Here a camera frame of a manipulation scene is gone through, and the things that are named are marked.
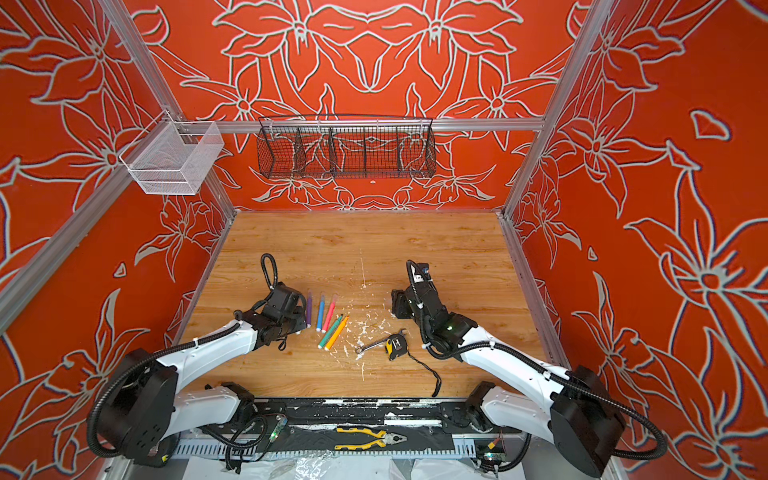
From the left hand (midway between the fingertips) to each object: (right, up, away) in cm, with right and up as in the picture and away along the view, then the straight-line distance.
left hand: (302, 315), depth 89 cm
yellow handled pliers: (+25, -24, -19) cm, 40 cm away
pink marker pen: (+8, 0, +1) cm, 8 cm away
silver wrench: (+18, -8, -6) cm, 21 cm away
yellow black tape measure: (+29, -7, -8) cm, 30 cm away
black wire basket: (+12, +55, +11) cm, 57 cm away
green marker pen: (+9, -4, -2) cm, 10 cm away
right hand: (+28, +9, -8) cm, 31 cm away
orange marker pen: (+11, -5, -2) cm, 12 cm away
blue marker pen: (+6, -3, -1) cm, 6 cm away
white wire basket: (-41, +49, +5) cm, 65 cm away
